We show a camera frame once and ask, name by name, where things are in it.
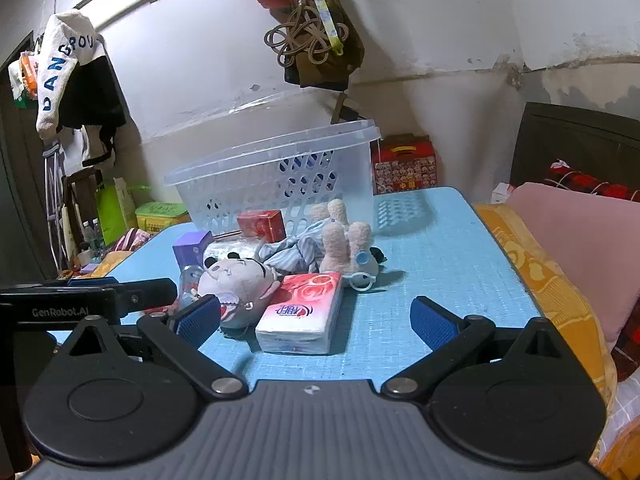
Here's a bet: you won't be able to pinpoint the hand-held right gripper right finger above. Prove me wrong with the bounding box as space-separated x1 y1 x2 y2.
381 296 576 403

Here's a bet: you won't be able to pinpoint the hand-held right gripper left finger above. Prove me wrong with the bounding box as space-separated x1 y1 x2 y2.
61 294 249 402

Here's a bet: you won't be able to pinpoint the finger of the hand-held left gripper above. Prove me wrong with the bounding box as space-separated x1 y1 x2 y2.
112 277 179 317
42 276 120 291

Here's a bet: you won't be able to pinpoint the white tissue roll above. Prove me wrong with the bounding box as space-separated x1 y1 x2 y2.
204 238 266 262

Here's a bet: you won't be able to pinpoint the clear plastic basket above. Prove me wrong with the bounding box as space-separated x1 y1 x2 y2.
164 119 382 237

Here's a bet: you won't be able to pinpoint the yellow cloth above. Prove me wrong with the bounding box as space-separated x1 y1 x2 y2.
87 251 133 278

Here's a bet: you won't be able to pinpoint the small clear bottle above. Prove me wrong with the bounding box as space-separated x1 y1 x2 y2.
177 264 205 311

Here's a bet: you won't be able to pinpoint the grey plush doll striped clothes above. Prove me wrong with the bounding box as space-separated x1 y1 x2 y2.
196 232 333 331

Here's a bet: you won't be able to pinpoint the pink striped cloth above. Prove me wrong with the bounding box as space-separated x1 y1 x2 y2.
112 227 155 253

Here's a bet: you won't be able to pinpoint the purple box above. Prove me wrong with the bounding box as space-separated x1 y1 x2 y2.
172 230 214 275

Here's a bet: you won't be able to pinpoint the green paper bag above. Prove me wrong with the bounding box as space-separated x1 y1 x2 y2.
95 183 132 247

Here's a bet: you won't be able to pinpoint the green box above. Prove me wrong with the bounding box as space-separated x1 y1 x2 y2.
136 202 191 233

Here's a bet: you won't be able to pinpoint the metal crutch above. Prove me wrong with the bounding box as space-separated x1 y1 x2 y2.
41 142 68 273

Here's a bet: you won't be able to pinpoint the red and white tissue pack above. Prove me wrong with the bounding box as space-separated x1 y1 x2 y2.
255 271 346 356

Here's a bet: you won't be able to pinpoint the yellow patterned blanket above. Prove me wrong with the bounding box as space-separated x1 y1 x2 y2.
472 202 621 463

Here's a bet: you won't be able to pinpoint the beige plush toy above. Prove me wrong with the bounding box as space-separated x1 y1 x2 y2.
307 199 375 275

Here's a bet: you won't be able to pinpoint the pink pillow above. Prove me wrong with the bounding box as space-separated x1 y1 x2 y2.
506 182 640 353

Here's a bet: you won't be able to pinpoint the black hanging garment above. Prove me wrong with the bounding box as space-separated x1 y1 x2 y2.
57 55 128 168

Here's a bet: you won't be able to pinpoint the red plaid cloth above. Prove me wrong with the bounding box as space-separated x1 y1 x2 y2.
544 160 640 203

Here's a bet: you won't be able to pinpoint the white jacket with blue letters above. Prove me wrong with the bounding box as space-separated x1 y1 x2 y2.
35 9 105 142

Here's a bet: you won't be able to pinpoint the dark wooden headboard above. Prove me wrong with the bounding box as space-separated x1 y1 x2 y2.
509 101 640 196

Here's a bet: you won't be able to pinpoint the yellow green ribbon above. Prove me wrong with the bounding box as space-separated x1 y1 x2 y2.
299 0 346 57

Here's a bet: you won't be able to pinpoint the blue and white keychain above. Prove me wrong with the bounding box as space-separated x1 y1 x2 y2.
345 246 387 293

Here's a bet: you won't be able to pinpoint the red gift box with handle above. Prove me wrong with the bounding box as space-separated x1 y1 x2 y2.
371 133 438 195

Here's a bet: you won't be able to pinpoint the brown hanging bag with rope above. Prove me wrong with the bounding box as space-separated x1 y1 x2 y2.
263 0 366 90

